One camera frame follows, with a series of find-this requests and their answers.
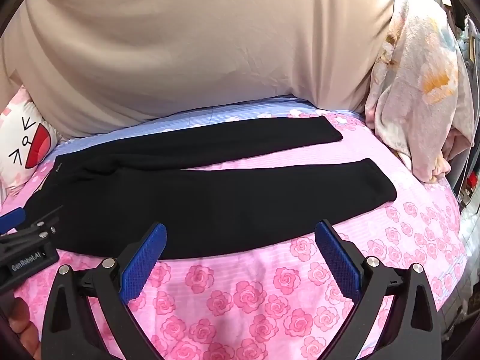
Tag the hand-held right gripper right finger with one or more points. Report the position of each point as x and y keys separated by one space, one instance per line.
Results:
x=339 y=260

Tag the person's left hand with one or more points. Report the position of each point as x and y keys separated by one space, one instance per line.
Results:
x=24 y=326

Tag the pale floral blanket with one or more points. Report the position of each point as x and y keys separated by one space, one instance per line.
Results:
x=416 y=93

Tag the white cartoon face pillow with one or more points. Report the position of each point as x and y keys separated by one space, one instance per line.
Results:
x=22 y=146

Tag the pink rose bed sheet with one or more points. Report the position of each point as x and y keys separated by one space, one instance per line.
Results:
x=262 y=300

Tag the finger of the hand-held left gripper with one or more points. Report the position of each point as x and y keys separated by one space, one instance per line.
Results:
x=11 y=219
x=37 y=228

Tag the beige cloth cover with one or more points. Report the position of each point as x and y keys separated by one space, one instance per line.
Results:
x=195 y=45

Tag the black pants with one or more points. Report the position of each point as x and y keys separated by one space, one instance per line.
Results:
x=195 y=210

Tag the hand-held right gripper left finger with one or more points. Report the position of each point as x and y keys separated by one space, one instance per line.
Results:
x=144 y=260

